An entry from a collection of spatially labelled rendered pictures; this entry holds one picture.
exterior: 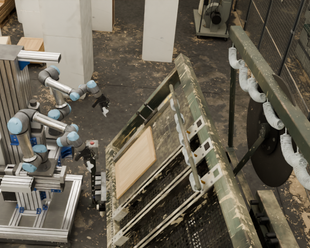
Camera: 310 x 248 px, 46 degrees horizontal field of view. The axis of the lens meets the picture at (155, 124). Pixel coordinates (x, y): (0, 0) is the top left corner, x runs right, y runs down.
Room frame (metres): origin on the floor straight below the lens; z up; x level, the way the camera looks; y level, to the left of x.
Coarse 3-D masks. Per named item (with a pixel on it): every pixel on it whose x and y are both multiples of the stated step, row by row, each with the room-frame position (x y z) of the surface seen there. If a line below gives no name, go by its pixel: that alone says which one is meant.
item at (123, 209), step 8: (192, 128) 2.00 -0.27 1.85; (200, 128) 1.95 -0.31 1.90; (192, 136) 1.94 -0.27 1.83; (192, 144) 1.96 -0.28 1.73; (176, 152) 1.98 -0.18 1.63; (168, 160) 1.97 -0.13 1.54; (176, 160) 1.94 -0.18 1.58; (160, 168) 1.96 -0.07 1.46; (168, 168) 1.93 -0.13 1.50; (152, 176) 1.95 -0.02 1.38; (160, 176) 1.93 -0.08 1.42; (144, 184) 1.94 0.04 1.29; (152, 184) 1.92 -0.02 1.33; (136, 192) 1.93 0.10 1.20; (144, 192) 1.91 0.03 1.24; (128, 200) 1.92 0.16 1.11; (136, 200) 1.90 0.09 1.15; (120, 208) 1.90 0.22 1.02; (128, 208) 1.89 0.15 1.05; (112, 216) 1.89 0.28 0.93; (120, 216) 1.87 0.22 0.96
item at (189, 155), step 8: (176, 104) 2.11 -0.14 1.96; (176, 112) 2.04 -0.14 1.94; (176, 120) 2.03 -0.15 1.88; (184, 120) 2.04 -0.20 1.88; (184, 128) 1.86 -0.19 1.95; (184, 136) 1.78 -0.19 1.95; (184, 144) 1.85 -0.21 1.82; (192, 152) 1.71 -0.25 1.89; (192, 160) 1.56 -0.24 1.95; (192, 168) 1.50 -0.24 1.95; (192, 184) 1.46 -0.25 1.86; (200, 184) 1.45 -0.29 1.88
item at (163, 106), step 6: (168, 96) 2.67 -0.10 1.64; (162, 102) 2.67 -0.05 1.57; (168, 102) 2.64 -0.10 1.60; (162, 108) 2.63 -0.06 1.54; (156, 114) 2.62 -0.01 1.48; (150, 120) 2.61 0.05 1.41; (144, 126) 2.60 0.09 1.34; (138, 132) 2.60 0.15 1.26; (132, 138) 2.60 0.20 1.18; (126, 144) 2.60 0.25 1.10; (132, 144) 2.59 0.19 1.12; (120, 150) 2.61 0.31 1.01; (126, 150) 2.58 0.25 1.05; (114, 156) 2.60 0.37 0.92; (120, 156) 2.57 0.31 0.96
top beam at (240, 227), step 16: (176, 64) 2.85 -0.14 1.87; (192, 80) 2.52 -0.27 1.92; (192, 96) 2.31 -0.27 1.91; (192, 112) 2.16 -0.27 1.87; (208, 112) 2.14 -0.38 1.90; (208, 128) 1.90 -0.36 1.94; (208, 160) 1.66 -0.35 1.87; (224, 160) 1.64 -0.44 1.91; (224, 176) 1.48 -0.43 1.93; (224, 192) 1.38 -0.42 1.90; (240, 192) 1.41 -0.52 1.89; (224, 208) 1.29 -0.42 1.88; (240, 208) 1.27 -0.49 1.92; (240, 224) 1.16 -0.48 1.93; (240, 240) 1.08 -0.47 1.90; (256, 240) 1.09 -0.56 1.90
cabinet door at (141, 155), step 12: (144, 132) 2.57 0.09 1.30; (144, 144) 2.43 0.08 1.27; (132, 156) 2.42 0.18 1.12; (144, 156) 2.29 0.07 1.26; (120, 168) 2.42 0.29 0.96; (132, 168) 2.28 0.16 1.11; (144, 168) 2.16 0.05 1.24; (120, 180) 2.28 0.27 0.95; (132, 180) 2.15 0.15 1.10; (120, 192) 2.14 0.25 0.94
